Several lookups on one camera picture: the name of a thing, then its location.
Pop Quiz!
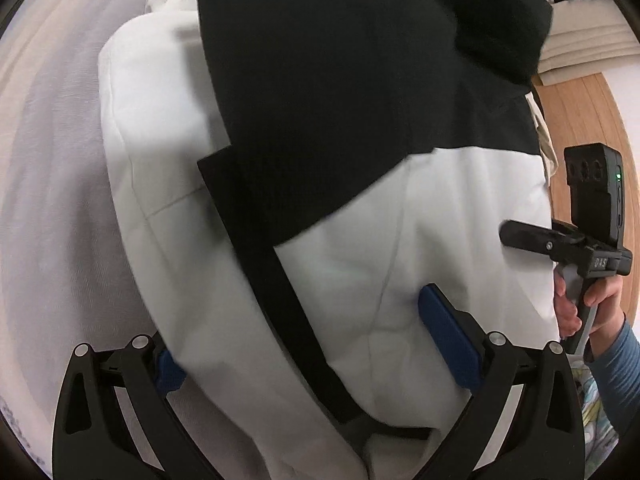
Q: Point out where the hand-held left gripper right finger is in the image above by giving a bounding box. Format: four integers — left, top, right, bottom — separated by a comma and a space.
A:
415, 284, 586, 480

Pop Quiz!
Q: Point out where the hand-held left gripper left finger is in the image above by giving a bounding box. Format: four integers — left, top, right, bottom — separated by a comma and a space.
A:
52, 335, 223, 480

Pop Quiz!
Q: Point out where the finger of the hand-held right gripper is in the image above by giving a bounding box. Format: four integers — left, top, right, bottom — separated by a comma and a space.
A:
500, 219, 588, 262

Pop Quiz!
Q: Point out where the white and black hooded jacket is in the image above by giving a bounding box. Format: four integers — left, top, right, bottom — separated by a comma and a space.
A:
97, 0, 561, 480

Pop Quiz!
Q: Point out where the person's right forearm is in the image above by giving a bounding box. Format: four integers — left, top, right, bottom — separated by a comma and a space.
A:
582, 312, 640, 461

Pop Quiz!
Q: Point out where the person's right hand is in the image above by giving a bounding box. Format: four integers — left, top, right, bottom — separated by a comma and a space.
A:
554, 272, 626, 339

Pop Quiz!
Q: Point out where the beige crumpled garment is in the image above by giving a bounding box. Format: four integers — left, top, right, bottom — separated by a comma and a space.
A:
525, 91, 560, 188

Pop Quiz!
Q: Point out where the wooden headboard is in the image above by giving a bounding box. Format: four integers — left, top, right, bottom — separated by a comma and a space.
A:
530, 72, 633, 241

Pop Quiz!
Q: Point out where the beige curtain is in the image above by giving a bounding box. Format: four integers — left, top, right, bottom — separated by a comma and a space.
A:
537, 0, 640, 86

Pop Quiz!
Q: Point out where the colourful printed cloth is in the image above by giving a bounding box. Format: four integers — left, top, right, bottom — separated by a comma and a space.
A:
572, 360, 622, 478

